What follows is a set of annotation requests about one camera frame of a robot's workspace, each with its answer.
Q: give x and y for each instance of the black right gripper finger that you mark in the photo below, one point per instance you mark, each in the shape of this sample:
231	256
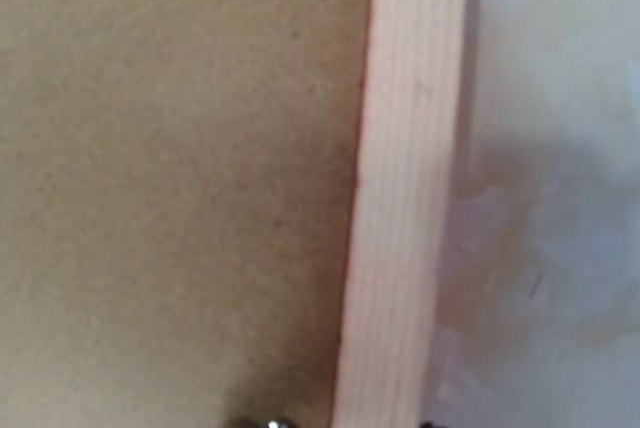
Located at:
430	424

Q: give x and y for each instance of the red wooden picture frame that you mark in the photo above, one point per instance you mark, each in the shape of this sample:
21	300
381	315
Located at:
406	145

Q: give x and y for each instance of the brown cardboard backing board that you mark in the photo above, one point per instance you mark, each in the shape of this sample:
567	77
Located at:
176	179

